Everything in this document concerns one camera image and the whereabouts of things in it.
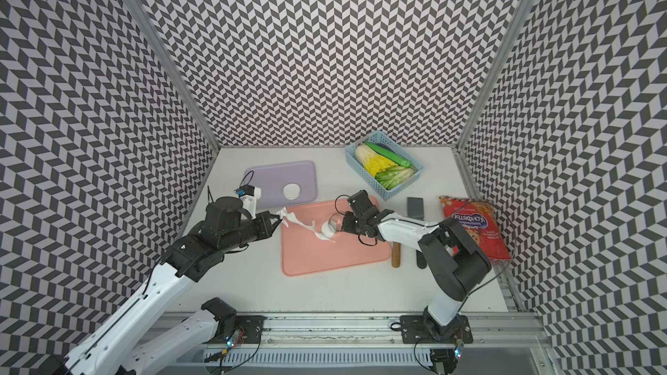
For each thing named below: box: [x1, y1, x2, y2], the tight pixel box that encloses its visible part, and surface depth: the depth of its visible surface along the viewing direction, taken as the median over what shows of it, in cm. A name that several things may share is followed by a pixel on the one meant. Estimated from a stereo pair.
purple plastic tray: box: [244, 159, 318, 210], surface depth 107 cm
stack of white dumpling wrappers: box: [282, 183, 301, 201], surface depth 103 cm
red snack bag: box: [439, 196, 512, 262], surface depth 97 cm
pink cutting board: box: [282, 196, 392, 277], surface depth 90 cm
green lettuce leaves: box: [375, 165, 416, 191], surface depth 101 cm
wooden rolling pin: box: [390, 241, 402, 269], surface depth 88 cm
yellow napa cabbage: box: [355, 144, 399, 178], surface depth 106 cm
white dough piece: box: [276, 206, 336, 244], surface depth 91 cm
